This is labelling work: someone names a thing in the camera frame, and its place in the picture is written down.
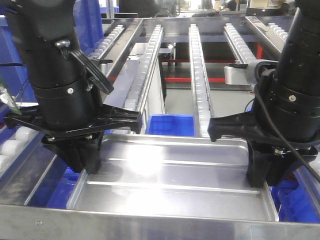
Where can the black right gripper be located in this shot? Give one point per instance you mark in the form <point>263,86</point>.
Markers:
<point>301,131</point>

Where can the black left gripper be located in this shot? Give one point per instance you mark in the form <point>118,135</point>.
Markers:
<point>79,147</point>

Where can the silver metal tray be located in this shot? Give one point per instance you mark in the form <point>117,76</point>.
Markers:
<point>155,175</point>

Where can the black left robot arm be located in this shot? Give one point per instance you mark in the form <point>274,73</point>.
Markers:
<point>48,18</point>

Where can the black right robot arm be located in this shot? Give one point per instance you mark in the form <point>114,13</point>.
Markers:
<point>294,85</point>

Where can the blue bin lower right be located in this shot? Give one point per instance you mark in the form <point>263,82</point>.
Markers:
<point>293,202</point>

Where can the white roller track far left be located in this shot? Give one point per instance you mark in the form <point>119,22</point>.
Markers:
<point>15,142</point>

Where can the white roller track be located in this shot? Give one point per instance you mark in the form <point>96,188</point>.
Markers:
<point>278,30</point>
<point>241,51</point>
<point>145,94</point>
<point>15,142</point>
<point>200,88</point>

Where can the blue bin lower left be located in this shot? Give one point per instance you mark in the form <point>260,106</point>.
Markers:
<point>63,190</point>

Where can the white roller track centre left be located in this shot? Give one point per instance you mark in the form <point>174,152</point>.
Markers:
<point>145,94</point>

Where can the blue bin lower centre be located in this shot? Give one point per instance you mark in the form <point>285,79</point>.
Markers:
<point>171,125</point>

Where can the large blue bin top left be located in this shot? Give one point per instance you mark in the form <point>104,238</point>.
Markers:
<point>88,26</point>

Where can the white roller track centre right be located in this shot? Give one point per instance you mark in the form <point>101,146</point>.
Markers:
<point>241,51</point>

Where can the white roller track far right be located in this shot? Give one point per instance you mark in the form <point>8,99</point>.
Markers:
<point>278,30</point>

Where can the steel shelf frame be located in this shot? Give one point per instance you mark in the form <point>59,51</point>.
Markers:
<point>34,167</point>

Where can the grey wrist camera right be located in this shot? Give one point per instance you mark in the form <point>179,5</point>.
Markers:
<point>247,73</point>

